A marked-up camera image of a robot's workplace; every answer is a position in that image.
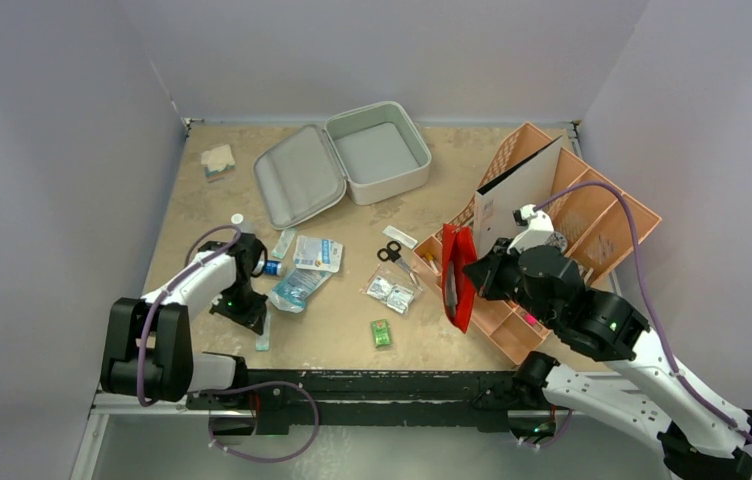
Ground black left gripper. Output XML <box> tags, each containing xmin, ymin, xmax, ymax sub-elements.
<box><xmin>208</xmin><ymin>281</ymin><xmax>267</xmax><ymax>336</ymax></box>

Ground red fabric pouch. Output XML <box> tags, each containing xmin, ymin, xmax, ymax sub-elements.
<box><xmin>440</xmin><ymin>224</ymin><xmax>478</xmax><ymax>333</ymax></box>

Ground teal dotted gauze packet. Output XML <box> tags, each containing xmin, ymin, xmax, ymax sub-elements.
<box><xmin>270</xmin><ymin>228</ymin><xmax>297</xmax><ymax>260</ymax></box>

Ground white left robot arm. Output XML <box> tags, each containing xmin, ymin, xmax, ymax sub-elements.
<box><xmin>100</xmin><ymin>232</ymin><xmax>508</xmax><ymax>410</ymax></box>

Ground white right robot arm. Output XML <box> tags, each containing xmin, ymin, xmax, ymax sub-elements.
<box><xmin>464</xmin><ymin>245</ymin><xmax>752</xmax><ymax>479</ymax></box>

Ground grey open medicine case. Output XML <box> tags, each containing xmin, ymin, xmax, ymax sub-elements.
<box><xmin>253</xmin><ymin>101</ymin><xmax>432</xmax><ymax>231</ymax></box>

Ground small teal plaster strip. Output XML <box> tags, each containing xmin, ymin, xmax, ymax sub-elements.
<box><xmin>255</xmin><ymin>313</ymin><xmax>272</xmax><ymax>352</ymax></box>

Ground white bottle blue label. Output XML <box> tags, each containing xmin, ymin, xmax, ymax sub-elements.
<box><xmin>259</xmin><ymin>260</ymin><xmax>286</xmax><ymax>277</ymax></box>

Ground blue clear wipes packet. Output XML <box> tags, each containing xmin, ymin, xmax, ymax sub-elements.
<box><xmin>268</xmin><ymin>269</ymin><xmax>333</xmax><ymax>313</ymax></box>

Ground yellow white marker pen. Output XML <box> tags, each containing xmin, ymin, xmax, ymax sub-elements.
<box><xmin>424</xmin><ymin>253</ymin><xmax>440</xmax><ymax>272</ymax></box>

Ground white blue mask packet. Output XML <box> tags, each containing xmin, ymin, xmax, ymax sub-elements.
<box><xmin>293</xmin><ymin>235</ymin><xmax>344</xmax><ymax>274</ymax></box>

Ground clear bag of sachets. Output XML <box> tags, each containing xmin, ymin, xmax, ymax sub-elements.
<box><xmin>360</xmin><ymin>262</ymin><xmax>423</xmax><ymax>315</ymax></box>

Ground white plaster packet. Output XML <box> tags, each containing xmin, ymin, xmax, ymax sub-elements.
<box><xmin>382</xmin><ymin>225</ymin><xmax>418</xmax><ymax>249</ymax></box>

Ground small green box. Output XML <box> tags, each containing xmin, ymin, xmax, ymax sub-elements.
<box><xmin>370</xmin><ymin>319</ymin><xmax>393</xmax><ymax>348</ymax></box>

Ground peach plastic desk organizer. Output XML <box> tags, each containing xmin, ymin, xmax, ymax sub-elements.
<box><xmin>413</xmin><ymin>121</ymin><xmax>663</xmax><ymax>368</ymax></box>

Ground white sponge pad stack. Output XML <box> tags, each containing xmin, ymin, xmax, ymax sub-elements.
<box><xmin>200</xmin><ymin>144</ymin><xmax>236</xmax><ymax>183</ymax></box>

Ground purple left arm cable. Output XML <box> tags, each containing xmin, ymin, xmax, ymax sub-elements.
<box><xmin>136</xmin><ymin>225</ymin><xmax>320</xmax><ymax>465</ymax></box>

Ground black handled scissors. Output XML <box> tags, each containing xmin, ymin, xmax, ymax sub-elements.
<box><xmin>377</xmin><ymin>240</ymin><xmax>420</xmax><ymax>287</ymax></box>

